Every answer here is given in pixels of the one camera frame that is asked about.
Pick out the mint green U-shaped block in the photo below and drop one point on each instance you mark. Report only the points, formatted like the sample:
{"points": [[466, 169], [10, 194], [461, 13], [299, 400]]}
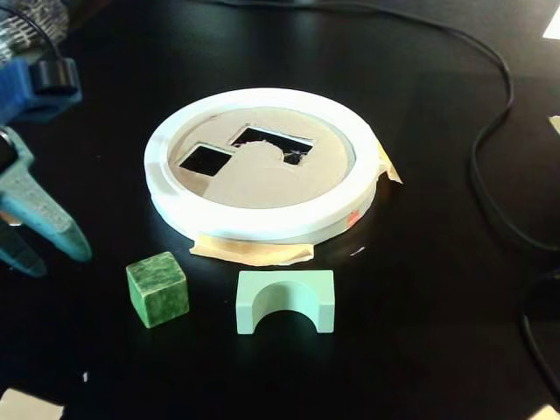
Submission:
{"points": [[249, 306]]}

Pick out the dark green wooden cube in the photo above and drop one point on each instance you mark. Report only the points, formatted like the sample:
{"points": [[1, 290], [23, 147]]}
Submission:
{"points": [[162, 302]]}

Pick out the long beige masking tape strip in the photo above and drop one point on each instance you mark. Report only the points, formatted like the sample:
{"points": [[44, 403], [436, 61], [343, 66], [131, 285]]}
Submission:
{"points": [[254, 254]]}

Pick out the white paper sheet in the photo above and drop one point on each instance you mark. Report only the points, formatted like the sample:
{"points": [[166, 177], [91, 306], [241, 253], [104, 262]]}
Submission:
{"points": [[553, 24]]}

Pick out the beige paper patch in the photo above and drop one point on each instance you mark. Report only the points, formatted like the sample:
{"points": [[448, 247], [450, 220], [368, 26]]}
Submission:
{"points": [[549, 413], [26, 404], [555, 124]]}

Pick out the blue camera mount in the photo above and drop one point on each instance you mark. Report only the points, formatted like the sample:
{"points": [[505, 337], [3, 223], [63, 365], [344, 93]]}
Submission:
{"points": [[17, 96]]}

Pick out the patterned grey cloth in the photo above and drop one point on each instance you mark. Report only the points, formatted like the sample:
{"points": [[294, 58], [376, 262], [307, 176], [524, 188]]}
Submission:
{"points": [[26, 30]]}

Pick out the teal gripper with motor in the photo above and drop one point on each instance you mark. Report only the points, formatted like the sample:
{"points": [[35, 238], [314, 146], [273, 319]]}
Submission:
{"points": [[32, 206]]}

